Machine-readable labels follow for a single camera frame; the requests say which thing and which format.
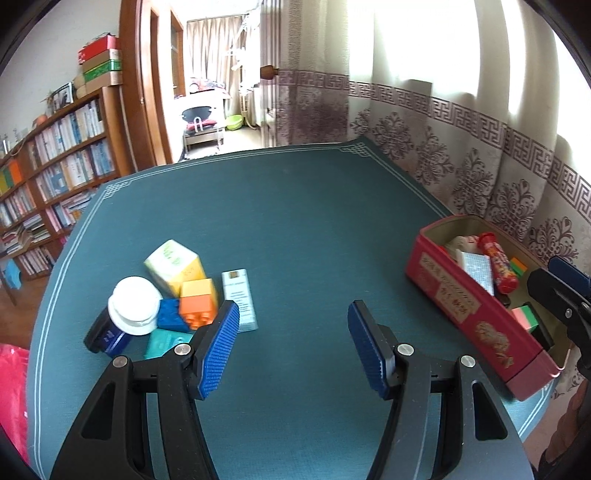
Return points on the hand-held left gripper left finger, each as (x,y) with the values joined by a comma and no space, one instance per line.
(217,350)

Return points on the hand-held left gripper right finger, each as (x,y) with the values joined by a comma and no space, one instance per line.
(369,350)

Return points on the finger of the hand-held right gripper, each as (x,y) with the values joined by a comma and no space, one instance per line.
(549,288)
(570,274)

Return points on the pink and green building block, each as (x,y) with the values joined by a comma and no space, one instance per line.
(524,318)

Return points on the small black box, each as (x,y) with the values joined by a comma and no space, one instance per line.
(542,332)

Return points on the small teal box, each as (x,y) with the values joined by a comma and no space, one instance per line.
(164,344)

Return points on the large orange building block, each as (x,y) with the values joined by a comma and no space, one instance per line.
(198,300)

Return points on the colourful red packet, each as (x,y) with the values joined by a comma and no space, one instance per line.
(498,265)

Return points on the blue building block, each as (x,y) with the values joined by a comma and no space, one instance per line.
(171,316)

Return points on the long white printed box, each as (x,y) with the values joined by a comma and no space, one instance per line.
(239,295)

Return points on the red rectangular box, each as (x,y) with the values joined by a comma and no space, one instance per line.
(461,304)

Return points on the white-capped dark blue bottle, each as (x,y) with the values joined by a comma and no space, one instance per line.
(134,304)

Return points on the yellow and green carton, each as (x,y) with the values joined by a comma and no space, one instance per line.
(171,263)

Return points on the green desktop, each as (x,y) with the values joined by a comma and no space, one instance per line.
(295,221)

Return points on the person's right hand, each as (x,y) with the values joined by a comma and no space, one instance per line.
(575,410)

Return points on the small orange building block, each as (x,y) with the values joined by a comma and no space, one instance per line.
(519,265)

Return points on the small white bottle red print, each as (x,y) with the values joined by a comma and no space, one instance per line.
(461,244)

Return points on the patterned beige curtain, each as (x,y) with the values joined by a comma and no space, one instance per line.
(461,161)

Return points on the red cloth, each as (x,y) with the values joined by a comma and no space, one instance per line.
(14,397)

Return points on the small metal table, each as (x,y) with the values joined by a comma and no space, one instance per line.
(203,137)

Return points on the blue plastic stool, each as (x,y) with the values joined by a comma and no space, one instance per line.
(10,274)

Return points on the green plastic basin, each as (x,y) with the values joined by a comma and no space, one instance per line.
(234,122)

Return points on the round black pot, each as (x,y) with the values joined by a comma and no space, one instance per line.
(199,115)

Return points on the wooden bookshelf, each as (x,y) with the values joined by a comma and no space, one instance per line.
(115,129)

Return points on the brown wooden knob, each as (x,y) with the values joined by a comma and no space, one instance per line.
(268,72)

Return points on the plain beige curtain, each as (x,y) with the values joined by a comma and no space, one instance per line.
(212,50)

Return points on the green gift box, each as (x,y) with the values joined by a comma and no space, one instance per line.
(104,71)

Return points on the wooden door frame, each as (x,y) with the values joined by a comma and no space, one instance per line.
(138,115)

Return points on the picture frame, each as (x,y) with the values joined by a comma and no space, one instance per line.
(62,97)

